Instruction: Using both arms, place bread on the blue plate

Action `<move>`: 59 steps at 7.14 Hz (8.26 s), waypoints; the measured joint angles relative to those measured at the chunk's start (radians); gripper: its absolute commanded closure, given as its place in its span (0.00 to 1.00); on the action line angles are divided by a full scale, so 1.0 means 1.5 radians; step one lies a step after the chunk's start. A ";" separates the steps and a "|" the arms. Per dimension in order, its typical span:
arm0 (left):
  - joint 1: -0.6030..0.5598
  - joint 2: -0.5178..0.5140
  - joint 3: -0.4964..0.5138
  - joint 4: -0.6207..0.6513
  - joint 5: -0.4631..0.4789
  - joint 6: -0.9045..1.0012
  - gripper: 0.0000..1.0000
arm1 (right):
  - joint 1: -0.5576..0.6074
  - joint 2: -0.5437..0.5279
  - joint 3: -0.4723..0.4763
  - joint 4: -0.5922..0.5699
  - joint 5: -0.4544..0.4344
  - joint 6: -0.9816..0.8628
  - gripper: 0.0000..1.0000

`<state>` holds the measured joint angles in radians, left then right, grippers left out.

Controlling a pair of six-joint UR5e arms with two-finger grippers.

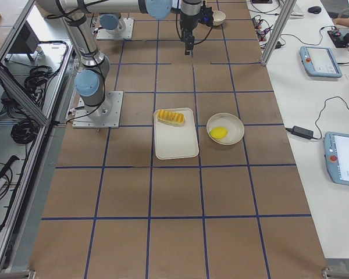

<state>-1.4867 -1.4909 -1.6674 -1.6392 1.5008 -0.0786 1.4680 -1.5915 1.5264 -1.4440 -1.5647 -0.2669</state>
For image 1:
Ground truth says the teach pendant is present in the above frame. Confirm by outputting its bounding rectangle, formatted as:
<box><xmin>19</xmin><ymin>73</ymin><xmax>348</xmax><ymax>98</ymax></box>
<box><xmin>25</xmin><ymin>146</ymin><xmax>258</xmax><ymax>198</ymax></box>
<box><xmin>299</xmin><ymin>46</ymin><xmax>343</xmax><ymax>78</ymax></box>
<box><xmin>323</xmin><ymin>132</ymin><xmax>349</xmax><ymax>186</ymax></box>

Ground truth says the cream rectangular tray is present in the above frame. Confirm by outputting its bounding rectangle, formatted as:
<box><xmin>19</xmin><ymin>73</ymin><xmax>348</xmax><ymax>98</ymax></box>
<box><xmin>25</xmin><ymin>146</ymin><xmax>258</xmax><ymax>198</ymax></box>
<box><xmin>154</xmin><ymin>108</ymin><xmax>199</xmax><ymax>160</ymax></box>

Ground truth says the near teach pendant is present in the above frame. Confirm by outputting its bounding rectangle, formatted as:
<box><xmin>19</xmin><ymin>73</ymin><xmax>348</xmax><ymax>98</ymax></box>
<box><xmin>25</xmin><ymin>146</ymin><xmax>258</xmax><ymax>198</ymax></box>
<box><xmin>323</xmin><ymin>132</ymin><xmax>349</xmax><ymax>186</ymax></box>

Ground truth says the black computer mouse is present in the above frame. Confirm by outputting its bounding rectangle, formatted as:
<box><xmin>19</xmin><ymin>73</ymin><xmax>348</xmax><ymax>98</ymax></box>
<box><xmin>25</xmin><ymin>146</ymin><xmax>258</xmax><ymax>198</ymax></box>
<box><xmin>307</xmin><ymin>6</ymin><xmax>322</xmax><ymax>15</ymax></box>

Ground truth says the circuit board with wires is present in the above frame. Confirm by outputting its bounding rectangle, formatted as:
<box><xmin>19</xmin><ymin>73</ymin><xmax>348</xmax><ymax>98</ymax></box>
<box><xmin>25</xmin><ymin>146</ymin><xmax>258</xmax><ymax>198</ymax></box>
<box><xmin>252</xmin><ymin>15</ymin><xmax>273</xmax><ymax>42</ymax></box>

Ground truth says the far teach pendant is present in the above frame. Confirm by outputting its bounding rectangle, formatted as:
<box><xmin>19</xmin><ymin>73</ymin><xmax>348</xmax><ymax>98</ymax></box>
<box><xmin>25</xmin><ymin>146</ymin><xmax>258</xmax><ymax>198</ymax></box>
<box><xmin>299</xmin><ymin>46</ymin><xmax>343</xmax><ymax>78</ymax></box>

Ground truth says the black cable bundle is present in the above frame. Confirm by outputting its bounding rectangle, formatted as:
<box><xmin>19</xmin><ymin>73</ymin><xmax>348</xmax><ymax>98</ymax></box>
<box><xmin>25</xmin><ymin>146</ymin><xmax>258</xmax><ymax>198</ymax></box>
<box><xmin>24</xmin><ymin>65</ymin><xmax>58</xmax><ymax>94</ymax></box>

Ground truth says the yellow lemon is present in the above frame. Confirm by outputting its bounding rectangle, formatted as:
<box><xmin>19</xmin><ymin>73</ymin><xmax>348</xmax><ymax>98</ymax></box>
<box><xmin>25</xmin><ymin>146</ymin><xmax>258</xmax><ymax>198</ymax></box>
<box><xmin>209</xmin><ymin>127</ymin><xmax>228</xmax><ymax>140</ymax></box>

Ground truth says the small cream bowl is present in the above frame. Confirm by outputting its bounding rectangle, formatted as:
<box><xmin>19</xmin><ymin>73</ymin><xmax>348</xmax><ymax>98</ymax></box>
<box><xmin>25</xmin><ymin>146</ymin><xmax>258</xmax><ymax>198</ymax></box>
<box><xmin>213</xmin><ymin>10</ymin><xmax>226</xmax><ymax>27</ymax></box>

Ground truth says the yellow striped bread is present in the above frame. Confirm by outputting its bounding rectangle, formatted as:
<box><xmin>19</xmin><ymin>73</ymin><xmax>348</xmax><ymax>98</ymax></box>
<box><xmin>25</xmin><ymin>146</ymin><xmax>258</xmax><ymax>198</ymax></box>
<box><xmin>156</xmin><ymin>109</ymin><xmax>185</xmax><ymax>127</ymax></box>

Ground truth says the aluminium frame post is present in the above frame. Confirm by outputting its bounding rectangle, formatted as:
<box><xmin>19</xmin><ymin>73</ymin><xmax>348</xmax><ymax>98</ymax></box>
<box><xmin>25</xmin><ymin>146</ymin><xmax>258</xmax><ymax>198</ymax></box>
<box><xmin>261</xmin><ymin>0</ymin><xmax>296</xmax><ymax>66</ymax></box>

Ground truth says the cream bowl with lemon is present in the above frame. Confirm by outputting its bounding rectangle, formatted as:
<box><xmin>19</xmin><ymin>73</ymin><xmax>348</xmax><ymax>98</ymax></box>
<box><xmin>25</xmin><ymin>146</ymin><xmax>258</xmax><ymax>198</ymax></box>
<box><xmin>206</xmin><ymin>113</ymin><xmax>245</xmax><ymax>145</ymax></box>

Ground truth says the black power adapter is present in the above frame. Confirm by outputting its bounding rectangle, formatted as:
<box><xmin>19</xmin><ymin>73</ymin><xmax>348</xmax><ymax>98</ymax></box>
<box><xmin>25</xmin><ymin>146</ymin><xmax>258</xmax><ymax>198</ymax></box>
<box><xmin>285</xmin><ymin>126</ymin><xmax>314</xmax><ymax>140</ymax></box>

